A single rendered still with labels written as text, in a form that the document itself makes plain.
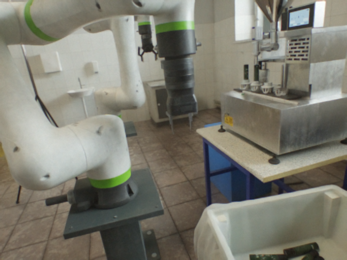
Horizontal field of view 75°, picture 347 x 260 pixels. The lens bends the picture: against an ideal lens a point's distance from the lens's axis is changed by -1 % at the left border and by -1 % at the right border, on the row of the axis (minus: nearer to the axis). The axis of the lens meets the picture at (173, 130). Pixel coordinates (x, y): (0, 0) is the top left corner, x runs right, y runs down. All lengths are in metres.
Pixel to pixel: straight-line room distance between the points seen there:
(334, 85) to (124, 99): 1.10
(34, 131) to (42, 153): 0.05
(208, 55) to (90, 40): 2.40
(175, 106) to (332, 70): 1.01
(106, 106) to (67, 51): 3.52
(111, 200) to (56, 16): 0.48
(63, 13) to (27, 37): 0.22
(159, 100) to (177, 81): 3.67
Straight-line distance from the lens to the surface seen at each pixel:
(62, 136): 0.58
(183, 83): 0.55
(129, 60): 1.22
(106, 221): 0.66
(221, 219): 1.00
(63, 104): 4.86
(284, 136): 1.21
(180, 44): 0.54
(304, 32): 1.32
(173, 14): 0.54
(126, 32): 1.22
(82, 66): 4.75
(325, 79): 1.40
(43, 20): 0.70
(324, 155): 1.39
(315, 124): 1.33
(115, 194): 0.69
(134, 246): 0.81
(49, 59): 4.69
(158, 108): 4.24
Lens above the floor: 1.32
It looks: 19 degrees down
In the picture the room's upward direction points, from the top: 6 degrees counter-clockwise
